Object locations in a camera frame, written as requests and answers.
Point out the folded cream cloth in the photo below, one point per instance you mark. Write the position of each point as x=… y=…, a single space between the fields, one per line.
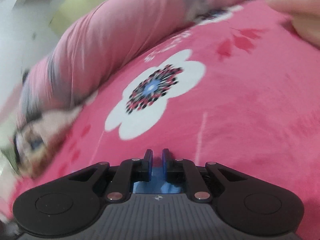
x=297 y=2

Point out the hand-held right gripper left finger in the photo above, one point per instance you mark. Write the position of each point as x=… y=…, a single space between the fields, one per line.
x=149 y=166

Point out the pink grey duvet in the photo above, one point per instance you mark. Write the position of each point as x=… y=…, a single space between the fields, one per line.
x=112 y=42

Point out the blue t-shirt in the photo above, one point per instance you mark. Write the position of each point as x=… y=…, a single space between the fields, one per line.
x=157 y=187

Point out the checked knit sweater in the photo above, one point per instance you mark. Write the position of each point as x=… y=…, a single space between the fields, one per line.
x=55 y=127

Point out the pink floral blanket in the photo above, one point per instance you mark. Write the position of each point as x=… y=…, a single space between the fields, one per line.
x=237 y=105

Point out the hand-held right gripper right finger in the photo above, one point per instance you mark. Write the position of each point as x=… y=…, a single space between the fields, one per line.
x=165 y=166

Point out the blue jeans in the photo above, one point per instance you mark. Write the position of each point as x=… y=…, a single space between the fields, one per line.
x=37 y=143

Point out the pale green wardrobe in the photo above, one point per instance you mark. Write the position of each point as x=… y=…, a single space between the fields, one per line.
x=72 y=12

